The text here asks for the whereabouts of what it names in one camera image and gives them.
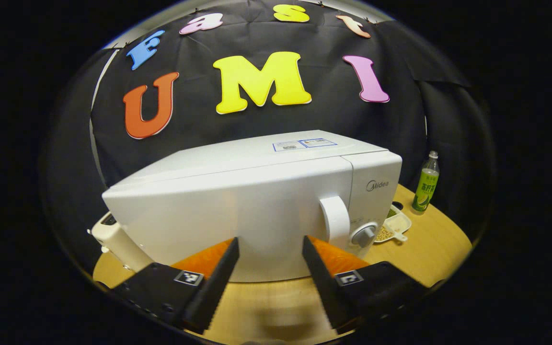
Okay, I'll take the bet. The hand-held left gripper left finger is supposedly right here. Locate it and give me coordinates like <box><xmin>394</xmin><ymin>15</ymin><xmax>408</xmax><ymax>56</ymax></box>
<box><xmin>111</xmin><ymin>237</ymin><xmax>241</xmax><ymax>334</ymax></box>

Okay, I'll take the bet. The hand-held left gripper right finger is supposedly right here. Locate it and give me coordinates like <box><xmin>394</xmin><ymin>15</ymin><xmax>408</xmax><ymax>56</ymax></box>
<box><xmin>302</xmin><ymin>235</ymin><xmax>427</xmax><ymax>335</ymax></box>

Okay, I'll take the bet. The white microwave oven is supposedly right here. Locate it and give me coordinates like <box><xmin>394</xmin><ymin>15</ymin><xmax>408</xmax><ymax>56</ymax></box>
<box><xmin>102</xmin><ymin>130</ymin><xmax>403</xmax><ymax>283</ymax></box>

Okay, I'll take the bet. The white divided dish with beans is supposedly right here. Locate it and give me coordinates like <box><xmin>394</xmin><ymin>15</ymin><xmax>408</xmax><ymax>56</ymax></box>
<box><xmin>374</xmin><ymin>205</ymin><xmax>412</xmax><ymax>244</ymax></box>

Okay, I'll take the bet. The white kitchen appliance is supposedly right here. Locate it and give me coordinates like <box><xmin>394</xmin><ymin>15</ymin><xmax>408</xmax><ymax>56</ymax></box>
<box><xmin>88</xmin><ymin>212</ymin><xmax>154</xmax><ymax>274</ymax></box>

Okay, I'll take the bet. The green label drink bottle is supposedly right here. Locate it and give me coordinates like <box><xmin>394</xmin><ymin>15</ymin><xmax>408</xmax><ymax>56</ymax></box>
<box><xmin>411</xmin><ymin>150</ymin><xmax>440</xmax><ymax>213</ymax></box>

